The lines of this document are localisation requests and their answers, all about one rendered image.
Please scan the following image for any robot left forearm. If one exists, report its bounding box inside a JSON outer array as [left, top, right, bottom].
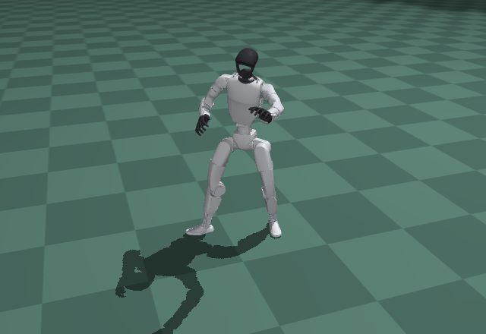
[[260, 102, 283, 124]]

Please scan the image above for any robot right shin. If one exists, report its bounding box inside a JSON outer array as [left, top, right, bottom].
[[202, 185, 222, 228]]

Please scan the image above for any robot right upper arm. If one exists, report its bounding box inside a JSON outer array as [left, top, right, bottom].
[[204, 74, 231, 109]]

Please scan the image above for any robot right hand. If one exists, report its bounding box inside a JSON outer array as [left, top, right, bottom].
[[195, 114, 210, 136]]

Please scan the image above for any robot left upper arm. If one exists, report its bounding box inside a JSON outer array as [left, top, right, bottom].
[[260, 83, 284, 114]]

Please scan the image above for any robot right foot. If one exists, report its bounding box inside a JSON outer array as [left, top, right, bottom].
[[185, 224, 214, 235]]

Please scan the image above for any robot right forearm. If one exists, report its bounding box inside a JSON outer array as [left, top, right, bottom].
[[198, 97, 210, 124]]

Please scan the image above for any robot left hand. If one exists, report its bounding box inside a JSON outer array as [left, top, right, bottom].
[[249, 106, 272, 123]]

